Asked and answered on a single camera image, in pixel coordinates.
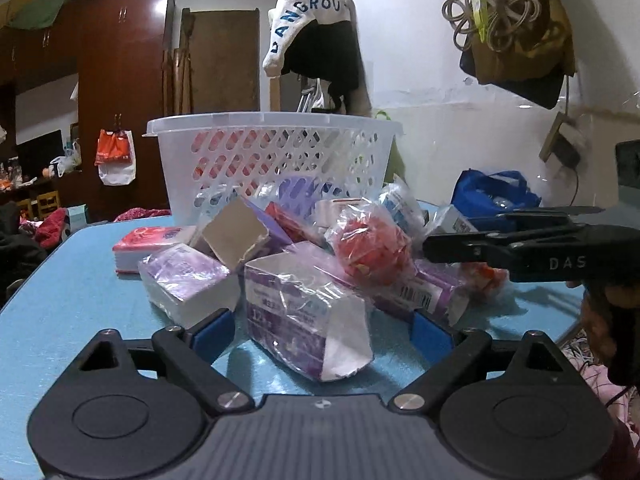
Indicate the person's right hand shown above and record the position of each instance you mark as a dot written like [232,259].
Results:
[602,325]

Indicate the dark television screen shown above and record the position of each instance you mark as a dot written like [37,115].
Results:
[40,150]

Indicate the magenta cloth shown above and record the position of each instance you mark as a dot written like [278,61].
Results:
[142,214]

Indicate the metal folding rack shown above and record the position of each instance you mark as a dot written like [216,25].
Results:
[310,95]

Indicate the red and white tissue pack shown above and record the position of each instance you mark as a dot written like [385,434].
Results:
[145,246]

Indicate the orange red pack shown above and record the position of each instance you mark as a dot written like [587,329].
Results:
[487,280]

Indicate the small white pack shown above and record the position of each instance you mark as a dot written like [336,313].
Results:
[452,220]

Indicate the black hanging garment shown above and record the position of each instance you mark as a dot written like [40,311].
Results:
[325,55]

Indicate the brown wooden door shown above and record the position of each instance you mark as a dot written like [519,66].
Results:
[225,60]

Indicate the white lettered hooded garment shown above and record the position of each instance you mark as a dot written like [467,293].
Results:
[300,5]

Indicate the black power adapter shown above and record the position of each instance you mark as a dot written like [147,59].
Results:
[565,147]

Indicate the white plastic basket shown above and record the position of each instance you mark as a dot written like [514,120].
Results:
[225,160]

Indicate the red and white plastic bag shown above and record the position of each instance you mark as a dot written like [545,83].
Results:
[116,155]

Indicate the wooden sticks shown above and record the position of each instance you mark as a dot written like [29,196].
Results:
[182,80]

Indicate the yellow green strip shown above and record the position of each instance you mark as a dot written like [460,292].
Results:
[477,5]

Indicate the red cloth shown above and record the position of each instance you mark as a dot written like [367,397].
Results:
[50,227]

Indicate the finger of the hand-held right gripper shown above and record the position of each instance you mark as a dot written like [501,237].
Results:
[465,248]
[525,221]

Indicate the brown hanging bag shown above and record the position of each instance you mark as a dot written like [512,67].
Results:
[520,65]

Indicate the white and blue pack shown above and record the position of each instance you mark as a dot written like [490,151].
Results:
[400,205]

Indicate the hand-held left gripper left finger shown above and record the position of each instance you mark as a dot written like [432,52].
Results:
[215,332]

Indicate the light blue box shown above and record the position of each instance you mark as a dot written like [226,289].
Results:
[77,216]

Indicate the red item in clear bag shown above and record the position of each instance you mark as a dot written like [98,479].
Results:
[372,250]

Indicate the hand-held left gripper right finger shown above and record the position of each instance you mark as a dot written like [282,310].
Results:
[430,332]

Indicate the pink patterned cloth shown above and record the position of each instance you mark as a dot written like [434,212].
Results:
[590,400]

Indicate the yellow stools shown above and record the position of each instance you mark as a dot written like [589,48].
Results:
[42,205]

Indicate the purple pack with barcode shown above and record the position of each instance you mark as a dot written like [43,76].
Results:
[417,290]

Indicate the brown wooden wardrobe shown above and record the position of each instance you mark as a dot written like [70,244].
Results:
[125,85]

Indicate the green bag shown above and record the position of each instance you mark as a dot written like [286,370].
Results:
[395,150]

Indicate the purple box with white end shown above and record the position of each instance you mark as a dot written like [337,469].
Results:
[232,237]

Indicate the blue shopping bag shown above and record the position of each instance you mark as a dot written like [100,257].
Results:
[495,192]

